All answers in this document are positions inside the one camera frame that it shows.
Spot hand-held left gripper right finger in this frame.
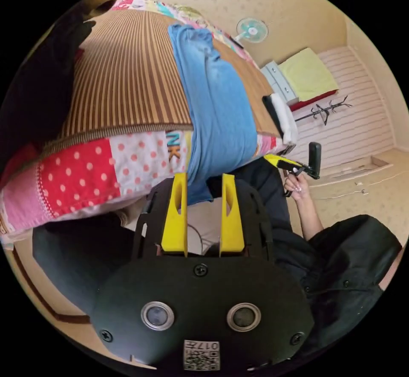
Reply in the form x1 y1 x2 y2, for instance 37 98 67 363
219 173 245 255

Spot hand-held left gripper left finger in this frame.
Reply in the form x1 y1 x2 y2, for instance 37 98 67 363
161 172 189 255

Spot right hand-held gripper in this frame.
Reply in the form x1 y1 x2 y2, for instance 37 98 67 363
263 154 321 197

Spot blue jeans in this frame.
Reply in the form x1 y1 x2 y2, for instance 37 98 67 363
167 23 258 206

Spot person's right forearm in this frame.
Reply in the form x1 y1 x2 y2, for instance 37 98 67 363
293 191 325 242

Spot person's right hand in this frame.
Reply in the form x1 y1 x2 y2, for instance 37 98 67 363
283 172 311 202

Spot folded white and black cloth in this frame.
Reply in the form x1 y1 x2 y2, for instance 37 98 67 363
262 93 298 146

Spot black coat rack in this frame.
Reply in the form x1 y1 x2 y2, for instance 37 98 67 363
294 95 353 126

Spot grey chest of drawers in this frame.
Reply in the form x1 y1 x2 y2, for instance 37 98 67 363
260 60 300 104

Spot person's body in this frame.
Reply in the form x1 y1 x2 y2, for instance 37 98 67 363
32 158 404 368

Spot white and teal fan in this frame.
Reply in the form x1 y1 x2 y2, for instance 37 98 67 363
235 17 268 44

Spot bed with striped woven mat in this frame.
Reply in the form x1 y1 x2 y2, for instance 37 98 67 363
0 0 298 244

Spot pile of clothes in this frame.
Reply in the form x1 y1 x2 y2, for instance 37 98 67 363
0 0 119 164

